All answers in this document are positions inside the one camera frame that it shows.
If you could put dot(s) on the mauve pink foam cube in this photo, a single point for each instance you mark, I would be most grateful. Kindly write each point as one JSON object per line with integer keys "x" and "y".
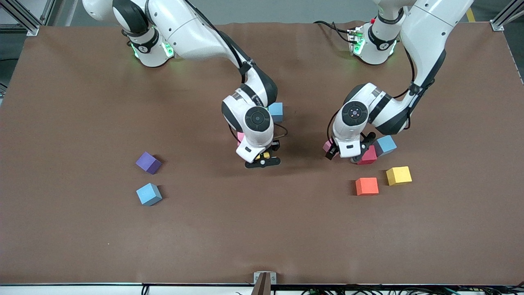
{"x": 327, "y": 146}

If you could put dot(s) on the yellow foam cube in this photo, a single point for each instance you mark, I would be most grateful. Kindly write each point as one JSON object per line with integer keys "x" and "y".
{"x": 398, "y": 175}
{"x": 265, "y": 155}

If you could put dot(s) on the light blue foam cube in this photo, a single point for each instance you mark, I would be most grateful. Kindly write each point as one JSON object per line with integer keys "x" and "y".
{"x": 148, "y": 194}
{"x": 387, "y": 144}
{"x": 276, "y": 111}

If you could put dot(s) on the orange foam cube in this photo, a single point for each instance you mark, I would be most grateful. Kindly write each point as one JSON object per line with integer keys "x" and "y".
{"x": 367, "y": 186}

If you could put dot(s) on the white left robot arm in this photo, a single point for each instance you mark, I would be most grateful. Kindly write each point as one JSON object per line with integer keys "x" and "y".
{"x": 425, "y": 37}

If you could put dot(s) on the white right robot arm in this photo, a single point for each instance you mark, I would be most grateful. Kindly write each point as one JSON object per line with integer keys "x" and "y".
{"x": 196, "y": 32}

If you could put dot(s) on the red foam cube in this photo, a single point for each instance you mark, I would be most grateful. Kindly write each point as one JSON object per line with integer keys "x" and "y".
{"x": 370, "y": 156}

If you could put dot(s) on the brown table cover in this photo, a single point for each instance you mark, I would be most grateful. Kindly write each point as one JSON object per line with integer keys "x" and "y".
{"x": 262, "y": 229}

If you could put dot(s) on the purple foam cube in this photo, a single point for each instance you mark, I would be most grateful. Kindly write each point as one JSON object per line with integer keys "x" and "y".
{"x": 147, "y": 162}

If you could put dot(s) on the aluminium frame post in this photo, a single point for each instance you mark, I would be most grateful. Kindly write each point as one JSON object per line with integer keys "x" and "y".
{"x": 32, "y": 29}
{"x": 497, "y": 25}

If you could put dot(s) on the aluminium frame strut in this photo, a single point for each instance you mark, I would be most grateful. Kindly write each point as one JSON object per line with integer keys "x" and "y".
{"x": 48, "y": 11}

